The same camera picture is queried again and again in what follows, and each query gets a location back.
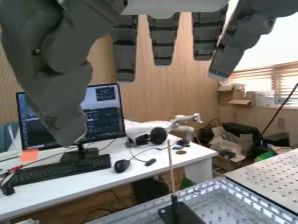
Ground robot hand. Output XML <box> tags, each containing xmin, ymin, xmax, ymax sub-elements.
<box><xmin>0</xmin><ymin>0</ymin><xmax>298</xmax><ymax>148</ymax></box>

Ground computer monitor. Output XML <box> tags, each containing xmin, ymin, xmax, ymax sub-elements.
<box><xmin>15</xmin><ymin>82</ymin><xmax>128</xmax><ymax>152</ymax></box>

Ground orange sticky note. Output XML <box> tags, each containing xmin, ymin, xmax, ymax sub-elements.
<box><xmin>19</xmin><ymin>148</ymin><xmax>41</xmax><ymax>164</ymax></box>

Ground black keyboard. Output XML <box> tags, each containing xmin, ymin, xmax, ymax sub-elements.
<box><xmin>4</xmin><ymin>153</ymin><xmax>113</xmax><ymax>188</ymax></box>

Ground black headphones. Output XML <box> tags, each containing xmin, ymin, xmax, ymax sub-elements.
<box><xmin>133</xmin><ymin>126</ymin><xmax>169</xmax><ymax>147</ymax></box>

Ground small white jointed device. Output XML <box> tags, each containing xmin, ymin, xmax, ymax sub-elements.
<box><xmin>165</xmin><ymin>112</ymin><xmax>204</xmax><ymax>144</ymax></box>

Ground black mouse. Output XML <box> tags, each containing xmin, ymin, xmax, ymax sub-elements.
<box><xmin>113</xmin><ymin>158</ymin><xmax>133</xmax><ymax>174</ymax></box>

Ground white desk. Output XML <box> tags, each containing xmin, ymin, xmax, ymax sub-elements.
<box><xmin>0</xmin><ymin>132</ymin><xmax>220</xmax><ymax>222</ymax></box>

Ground thin stick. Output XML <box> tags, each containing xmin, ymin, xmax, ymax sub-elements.
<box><xmin>165</xmin><ymin>138</ymin><xmax>178</xmax><ymax>198</ymax></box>

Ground cardboard box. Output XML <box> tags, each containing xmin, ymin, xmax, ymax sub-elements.
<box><xmin>216</xmin><ymin>82</ymin><xmax>257</xmax><ymax>108</ymax></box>

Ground black plate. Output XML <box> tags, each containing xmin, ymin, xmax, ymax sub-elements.
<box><xmin>157</xmin><ymin>194</ymin><xmax>208</xmax><ymax>224</ymax></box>

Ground clear box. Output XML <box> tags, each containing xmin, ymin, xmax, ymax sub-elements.
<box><xmin>86</xmin><ymin>175</ymin><xmax>298</xmax><ymax>224</ymax></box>

